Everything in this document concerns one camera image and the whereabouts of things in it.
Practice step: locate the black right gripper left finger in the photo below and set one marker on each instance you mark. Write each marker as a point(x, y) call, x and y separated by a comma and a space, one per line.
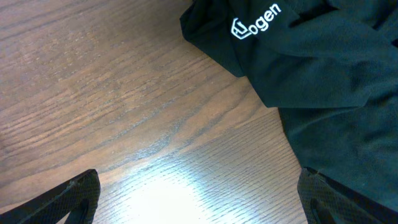
point(76, 200)

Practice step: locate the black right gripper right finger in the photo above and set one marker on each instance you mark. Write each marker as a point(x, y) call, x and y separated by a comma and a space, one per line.
point(326, 201)

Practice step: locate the black logo t-shirt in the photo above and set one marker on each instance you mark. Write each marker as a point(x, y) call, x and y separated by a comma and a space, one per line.
point(328, 66)

